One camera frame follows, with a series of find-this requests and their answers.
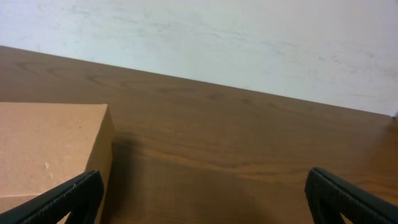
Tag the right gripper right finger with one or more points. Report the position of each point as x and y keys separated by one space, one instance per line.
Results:
x=332 y=199

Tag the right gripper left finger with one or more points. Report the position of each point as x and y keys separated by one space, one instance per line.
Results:
x=78 y=200

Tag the open cardboard box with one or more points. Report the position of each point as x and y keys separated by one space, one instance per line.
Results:
x=46 y=144

